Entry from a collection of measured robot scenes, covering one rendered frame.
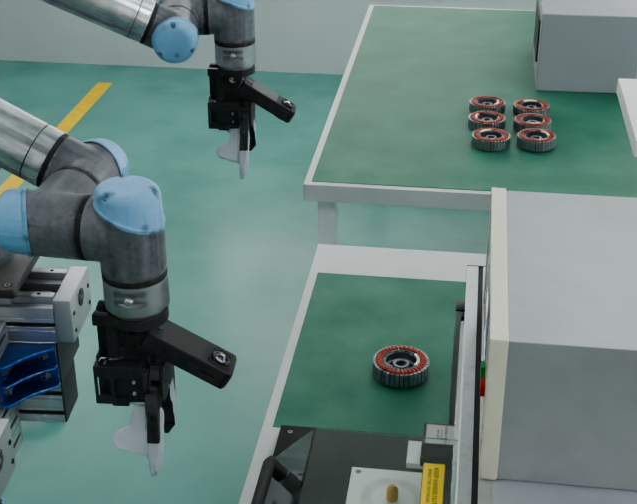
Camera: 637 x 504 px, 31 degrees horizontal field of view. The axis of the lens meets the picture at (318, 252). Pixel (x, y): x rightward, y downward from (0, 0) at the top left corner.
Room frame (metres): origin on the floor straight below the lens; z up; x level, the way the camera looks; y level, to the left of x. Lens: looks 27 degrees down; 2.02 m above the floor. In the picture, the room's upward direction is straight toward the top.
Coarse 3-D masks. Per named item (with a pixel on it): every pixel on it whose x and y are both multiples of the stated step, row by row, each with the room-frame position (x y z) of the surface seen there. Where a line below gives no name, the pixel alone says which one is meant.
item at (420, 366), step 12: (384, 348) 1.96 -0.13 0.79; (396, 348) 1.96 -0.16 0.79; (408, 348) 1.96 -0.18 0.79; (384, 360) 1.92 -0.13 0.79; (396, 360) 1.93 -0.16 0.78; (408, 360) 1.95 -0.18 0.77; (420, 360) 1.92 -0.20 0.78; (384, 372) 1.88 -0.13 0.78; (396, 372) 1.88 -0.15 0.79; (408, 372) 1.88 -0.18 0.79; (420, 372) 1.88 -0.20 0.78; (396, 384) 1.87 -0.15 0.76; (408, 384) 1.88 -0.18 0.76
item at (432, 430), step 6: (426, 426) 1.51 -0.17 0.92; (432, 426) 1.51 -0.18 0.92; (438, 426) 1.51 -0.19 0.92; (444, 426) 1.51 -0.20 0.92; (450, 426) 1.51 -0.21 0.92; (426, 432) 1.50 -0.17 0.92; (432, 432) 1.50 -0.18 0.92; (438, 432) 1.50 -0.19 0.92; (444, 432) 1.50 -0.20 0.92; (450, 432) 1.50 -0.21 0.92; (444, 438) 1.48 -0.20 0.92; (450, 438) 1.48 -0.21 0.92
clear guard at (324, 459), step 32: (288, 448) 1.31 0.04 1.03; (320, 448) 1.27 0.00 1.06; (352, 448) 1.27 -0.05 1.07; (384, 448) 1.27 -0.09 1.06; (416, 448) 1.27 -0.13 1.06; (448, 448) 1.26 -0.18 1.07; (288, 480) 1.23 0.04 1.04; (320, 480) 1.20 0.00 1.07; (352, 480) 1.20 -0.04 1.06; (384, 480) 1.20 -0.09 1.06; (416, 480) 1.20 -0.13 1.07; (448, 480) 1.20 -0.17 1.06
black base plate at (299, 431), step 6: (282, 426) 1.72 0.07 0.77; (288, 426) 1.72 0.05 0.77; (294, 426) 1.72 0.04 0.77; (300, 426) 1.72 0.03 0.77; (282, 432) 1.70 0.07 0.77; (288, 432) 1.70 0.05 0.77; (294, 432) 1.70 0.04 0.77; (300, 432) 1.70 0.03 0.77; (306, 432) 1.70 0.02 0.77; (372, 432) 1.70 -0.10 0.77; (282, 438) 1.69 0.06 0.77; (288, 438) 1.69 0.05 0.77; (294, 438) 1.69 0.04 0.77; (300, 438) 1.69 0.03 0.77; (276, 444) 1.67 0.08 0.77; (282, 444) 1.67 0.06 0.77; (288, 444) 1.67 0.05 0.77; (276, 450) 1.65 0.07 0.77; (282, 450) 1.65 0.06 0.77; (276, 456) 1.63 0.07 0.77
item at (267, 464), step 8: (272, 456) 1.25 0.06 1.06; (264, 464) 1.24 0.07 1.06; (272, 464) 1.24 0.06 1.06; (280, 464) 1.25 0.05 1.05; (264, 472) 1.22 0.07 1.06; (272, 472) 1.22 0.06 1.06; (280, 472) 1.24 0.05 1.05; (264, 480) 1.20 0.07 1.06; (280, 480) 1.24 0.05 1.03; (256, 488) 1.19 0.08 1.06; (264, 488) 1.18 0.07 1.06; (256, 496) 1.17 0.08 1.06; (264, 496) 1.17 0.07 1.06
